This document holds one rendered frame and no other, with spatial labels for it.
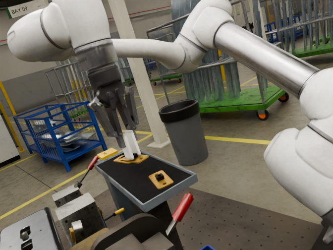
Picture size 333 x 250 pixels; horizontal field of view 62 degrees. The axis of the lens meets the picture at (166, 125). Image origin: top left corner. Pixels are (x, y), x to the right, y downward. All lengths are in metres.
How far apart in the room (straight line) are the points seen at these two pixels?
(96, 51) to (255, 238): 0.85
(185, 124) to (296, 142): 2.48
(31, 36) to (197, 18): 0.60
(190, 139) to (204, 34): 2.32
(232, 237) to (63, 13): 0.94
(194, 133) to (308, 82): 2.53
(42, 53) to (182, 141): 2.68
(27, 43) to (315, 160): 0.76
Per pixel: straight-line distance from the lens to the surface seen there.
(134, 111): 0.72
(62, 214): 0.82
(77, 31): 0.66
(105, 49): 0.66
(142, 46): 0.92
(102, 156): 0.96
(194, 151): 3.36
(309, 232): 1.15
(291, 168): 0.80
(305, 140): 0.81
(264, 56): 0.93
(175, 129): 3.26
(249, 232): 1.17
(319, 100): 0.82
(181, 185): 0.60
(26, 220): 1.20
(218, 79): 4.82
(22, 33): 0.76
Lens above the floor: 1.44
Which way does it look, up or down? 15 degrees down
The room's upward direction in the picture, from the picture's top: 17 degrees counter-clockwise
